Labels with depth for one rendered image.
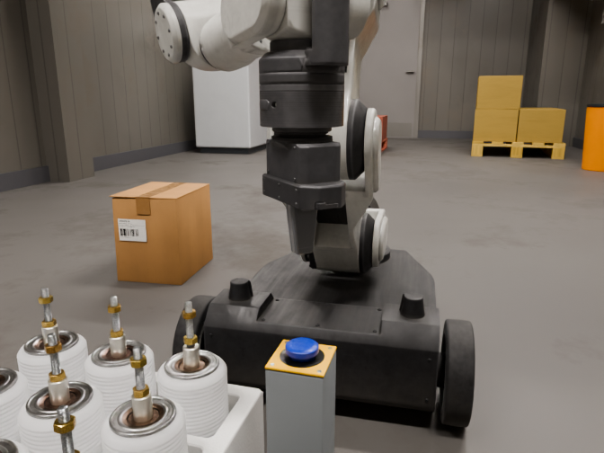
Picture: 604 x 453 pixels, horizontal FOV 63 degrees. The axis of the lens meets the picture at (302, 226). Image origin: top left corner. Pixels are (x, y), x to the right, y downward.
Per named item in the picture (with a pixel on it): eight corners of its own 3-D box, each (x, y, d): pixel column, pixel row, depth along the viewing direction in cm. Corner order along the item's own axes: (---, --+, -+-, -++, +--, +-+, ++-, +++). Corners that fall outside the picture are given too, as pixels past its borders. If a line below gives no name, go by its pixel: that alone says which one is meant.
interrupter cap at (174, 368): (219, 351, 73) (219, 347, 73) (218, 379, 66) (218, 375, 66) (167, 355, 72) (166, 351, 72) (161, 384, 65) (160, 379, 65)
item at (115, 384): (83, 477, 73) (68, 368, 68) (118, 435, 82) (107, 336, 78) (143, 486, 71) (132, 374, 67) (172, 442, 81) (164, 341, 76)
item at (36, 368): (36, 475, 73) (19, 366, 69) (29, 439, 81) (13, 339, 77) (103, 450, 79) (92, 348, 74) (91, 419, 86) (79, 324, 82)
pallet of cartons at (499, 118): (471, 156, 537) (478, 75, 516) (464, 145, 672) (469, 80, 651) (576, 159, 512) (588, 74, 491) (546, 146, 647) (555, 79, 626)
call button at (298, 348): (290, 349, 62) (290, 334, 61) (322, 353, 61) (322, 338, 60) (280, 365, 58) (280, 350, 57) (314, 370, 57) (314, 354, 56)
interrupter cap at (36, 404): (14, 405, 61) (13, 400, 60) (74, 378, 66) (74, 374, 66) (44, 430, 56) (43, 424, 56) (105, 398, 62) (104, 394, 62)
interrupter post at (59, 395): (46, 403, 61) (42, 379, 60) (65, 394, 63) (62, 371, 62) (56, 410, 60) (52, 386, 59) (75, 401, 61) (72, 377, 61)
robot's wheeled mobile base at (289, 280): (278, 282, 163) (276, 182, 154) (440, 297, 151) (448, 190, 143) (191, 391, 103) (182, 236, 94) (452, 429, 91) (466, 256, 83)
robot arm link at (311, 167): (241, 192, 57) (237, 85, 54) (313, 186, 62) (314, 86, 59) (290, 215, 47) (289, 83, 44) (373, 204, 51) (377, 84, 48)
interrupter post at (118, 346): (107, 359, 71) (104, 338, 71) (116, 350, 74) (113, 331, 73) (122, 360, 71) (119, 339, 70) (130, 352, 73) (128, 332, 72)
